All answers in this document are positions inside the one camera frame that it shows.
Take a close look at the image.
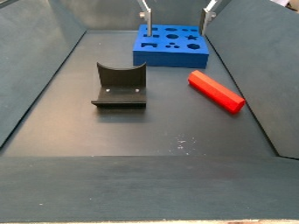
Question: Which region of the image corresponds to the black curved holder stand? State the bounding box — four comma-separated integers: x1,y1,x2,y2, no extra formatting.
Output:
91,64,147,108

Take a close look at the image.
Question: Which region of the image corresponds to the blue foam shape-sorting block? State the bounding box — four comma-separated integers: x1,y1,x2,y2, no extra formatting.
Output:
133,24,209,68

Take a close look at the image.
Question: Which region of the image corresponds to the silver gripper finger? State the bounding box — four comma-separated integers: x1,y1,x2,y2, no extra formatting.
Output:
200,0,219,35
136,0,152,37

